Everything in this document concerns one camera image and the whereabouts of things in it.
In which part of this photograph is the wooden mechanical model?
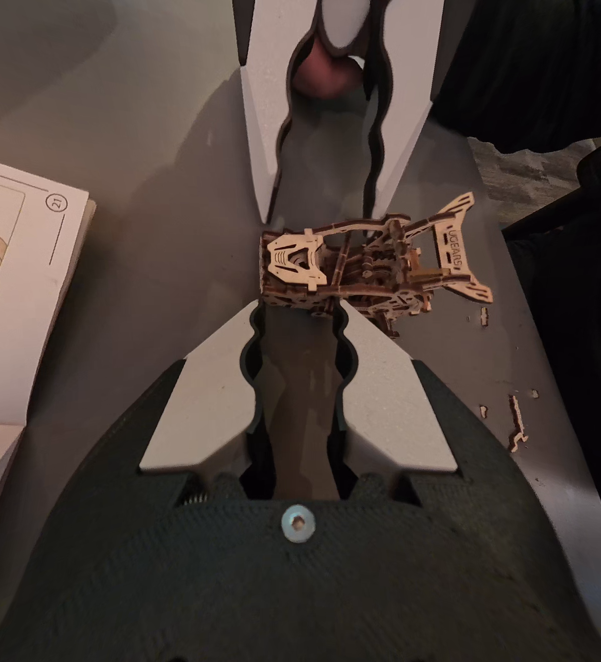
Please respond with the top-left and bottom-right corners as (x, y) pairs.
(259, 191), (494, 339)

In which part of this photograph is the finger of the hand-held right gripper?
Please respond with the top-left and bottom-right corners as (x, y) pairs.
(362, 0), (447, 219)
(232, 0), (317, 224)

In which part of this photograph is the person's right hand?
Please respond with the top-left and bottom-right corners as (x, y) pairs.
(292, 39), (367, 100)

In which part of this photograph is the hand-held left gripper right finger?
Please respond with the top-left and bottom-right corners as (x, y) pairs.
(327, 299), (460, 497)

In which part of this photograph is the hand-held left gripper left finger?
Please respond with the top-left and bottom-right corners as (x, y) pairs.
(138, 301), (275, 500)

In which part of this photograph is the open instruction booklet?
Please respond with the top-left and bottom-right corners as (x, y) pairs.
(0, 151), (97, 572)

